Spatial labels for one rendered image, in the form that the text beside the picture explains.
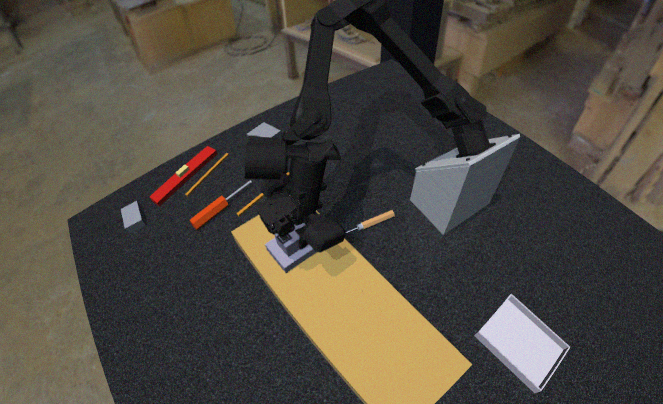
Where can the awl with wooden handle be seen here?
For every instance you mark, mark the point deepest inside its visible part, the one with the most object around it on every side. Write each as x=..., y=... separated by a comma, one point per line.
x=374, y=221

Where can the orange thin rod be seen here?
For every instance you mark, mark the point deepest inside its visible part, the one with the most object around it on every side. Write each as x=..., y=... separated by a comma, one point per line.
x=250, y=204
x=207, y=174

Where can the tan wooden floor panel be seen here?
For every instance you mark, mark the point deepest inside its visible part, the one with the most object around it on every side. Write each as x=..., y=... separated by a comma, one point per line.
x=381, y=346

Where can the orange-handled screwdriver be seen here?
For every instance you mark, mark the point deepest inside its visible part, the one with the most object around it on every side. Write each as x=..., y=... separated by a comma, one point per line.
x=212, y=210

